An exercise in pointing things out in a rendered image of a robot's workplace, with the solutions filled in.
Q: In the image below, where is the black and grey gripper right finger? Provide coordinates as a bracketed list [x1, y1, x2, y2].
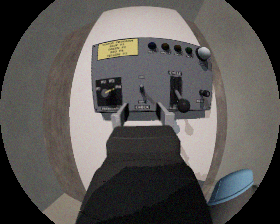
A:
[156, 103, 175, 128]

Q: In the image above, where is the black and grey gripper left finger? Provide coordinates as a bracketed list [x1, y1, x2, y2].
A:
[111, 103, 129, 129]

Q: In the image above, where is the grey control console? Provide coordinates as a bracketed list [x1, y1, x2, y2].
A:
[91, 37, 213, 113]

